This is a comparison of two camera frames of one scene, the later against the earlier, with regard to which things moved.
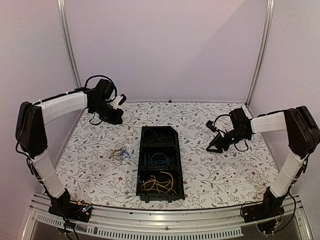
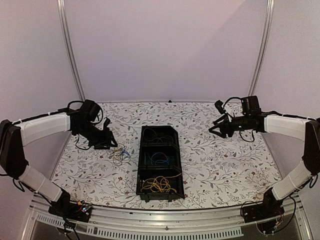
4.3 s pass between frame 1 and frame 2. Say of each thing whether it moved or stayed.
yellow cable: moved
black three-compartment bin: stayed
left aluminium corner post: stayed
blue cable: stayed
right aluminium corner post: stayed
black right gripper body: moved
